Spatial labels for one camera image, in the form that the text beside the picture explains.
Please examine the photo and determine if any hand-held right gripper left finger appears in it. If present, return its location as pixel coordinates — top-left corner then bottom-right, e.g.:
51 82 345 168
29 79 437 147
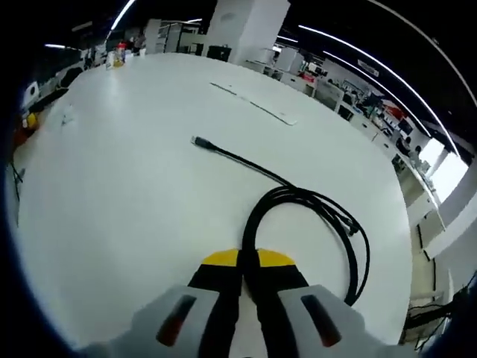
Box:
83 247 243 358

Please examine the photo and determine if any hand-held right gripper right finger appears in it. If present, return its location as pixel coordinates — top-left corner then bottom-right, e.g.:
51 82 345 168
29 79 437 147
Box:
242 248 369 358

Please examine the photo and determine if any black Type-C cable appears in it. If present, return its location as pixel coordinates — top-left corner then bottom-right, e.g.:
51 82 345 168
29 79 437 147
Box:
190 135 371 307

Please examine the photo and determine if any white desk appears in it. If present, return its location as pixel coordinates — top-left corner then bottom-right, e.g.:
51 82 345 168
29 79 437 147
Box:
5 51 415 352

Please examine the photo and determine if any flat white desk strip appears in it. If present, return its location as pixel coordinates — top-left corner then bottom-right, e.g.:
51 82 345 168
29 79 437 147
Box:
209 81 299 127

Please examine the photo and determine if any red-capped bottle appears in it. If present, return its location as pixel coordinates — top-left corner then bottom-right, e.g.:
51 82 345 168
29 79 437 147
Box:
113 41 127 69

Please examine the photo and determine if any black box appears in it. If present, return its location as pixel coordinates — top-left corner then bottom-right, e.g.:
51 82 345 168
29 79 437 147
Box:
206 44 230 63

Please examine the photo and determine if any long ceiling light strip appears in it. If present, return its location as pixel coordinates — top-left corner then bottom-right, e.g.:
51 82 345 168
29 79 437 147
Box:
321 49 449 145
297 23 462 157

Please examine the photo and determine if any ceiling air vent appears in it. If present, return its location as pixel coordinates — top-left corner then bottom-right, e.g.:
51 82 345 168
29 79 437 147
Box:
356 58 381 78

